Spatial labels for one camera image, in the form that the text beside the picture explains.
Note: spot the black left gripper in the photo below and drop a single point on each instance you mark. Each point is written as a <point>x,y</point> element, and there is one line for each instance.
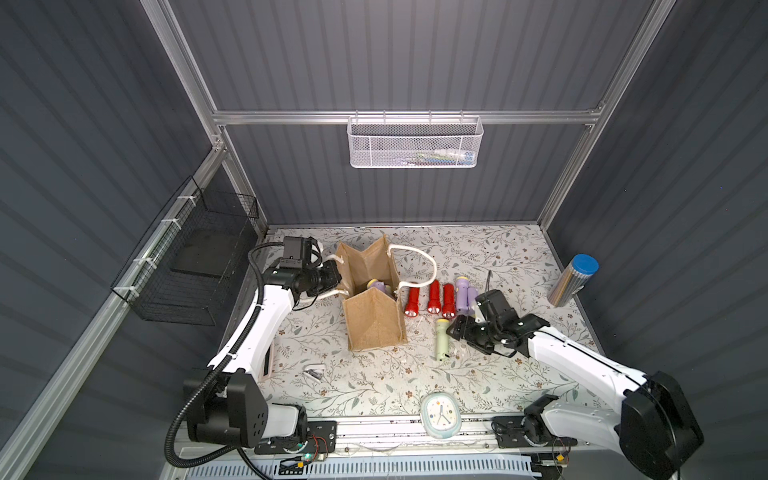
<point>327,278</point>

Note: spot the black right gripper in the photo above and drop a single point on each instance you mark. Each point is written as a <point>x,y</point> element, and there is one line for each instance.
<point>475,332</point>

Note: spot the green flashlight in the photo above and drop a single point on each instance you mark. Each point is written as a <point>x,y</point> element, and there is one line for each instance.
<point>442,343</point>

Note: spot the brown burlap tote bag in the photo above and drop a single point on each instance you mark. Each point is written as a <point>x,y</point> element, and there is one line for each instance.
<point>373,319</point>

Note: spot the red flashlight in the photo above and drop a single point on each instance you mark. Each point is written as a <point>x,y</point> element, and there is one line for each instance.
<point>434,300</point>
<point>412,307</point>
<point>448,309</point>

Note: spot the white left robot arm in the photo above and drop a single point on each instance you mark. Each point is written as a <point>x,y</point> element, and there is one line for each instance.
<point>224,408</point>

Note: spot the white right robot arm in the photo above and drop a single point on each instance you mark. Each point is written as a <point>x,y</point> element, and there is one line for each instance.
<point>645,417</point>

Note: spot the purple flashlight upper small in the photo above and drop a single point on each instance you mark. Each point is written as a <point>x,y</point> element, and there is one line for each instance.
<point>471,300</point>

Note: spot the purple flashlight upper row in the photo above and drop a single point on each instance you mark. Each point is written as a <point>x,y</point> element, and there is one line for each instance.
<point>462,285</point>

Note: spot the floral table mat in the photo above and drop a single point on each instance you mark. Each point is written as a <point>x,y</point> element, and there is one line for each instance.
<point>516,259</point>

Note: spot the mint green alarm clock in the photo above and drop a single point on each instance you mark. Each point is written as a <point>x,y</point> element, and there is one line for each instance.
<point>440,415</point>

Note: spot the steel bottle blue cap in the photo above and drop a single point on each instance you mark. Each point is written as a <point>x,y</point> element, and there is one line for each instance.
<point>572,279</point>

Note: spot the white vented strip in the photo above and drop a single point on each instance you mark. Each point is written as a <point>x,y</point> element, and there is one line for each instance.
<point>401,467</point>

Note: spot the markers in white basket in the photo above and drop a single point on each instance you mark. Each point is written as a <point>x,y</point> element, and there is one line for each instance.
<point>442,157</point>

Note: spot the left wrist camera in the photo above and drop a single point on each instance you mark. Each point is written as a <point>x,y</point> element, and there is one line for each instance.
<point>315,250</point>

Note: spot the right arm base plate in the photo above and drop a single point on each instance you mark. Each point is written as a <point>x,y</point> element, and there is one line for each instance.
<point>520,431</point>

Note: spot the black wire basket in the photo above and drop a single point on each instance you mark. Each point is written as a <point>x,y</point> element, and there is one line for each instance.
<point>190,270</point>

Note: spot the white wire mesh basket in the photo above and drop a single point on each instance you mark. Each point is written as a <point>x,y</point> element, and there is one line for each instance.
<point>381,141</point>

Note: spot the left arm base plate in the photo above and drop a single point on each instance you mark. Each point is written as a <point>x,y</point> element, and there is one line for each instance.
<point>312,437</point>

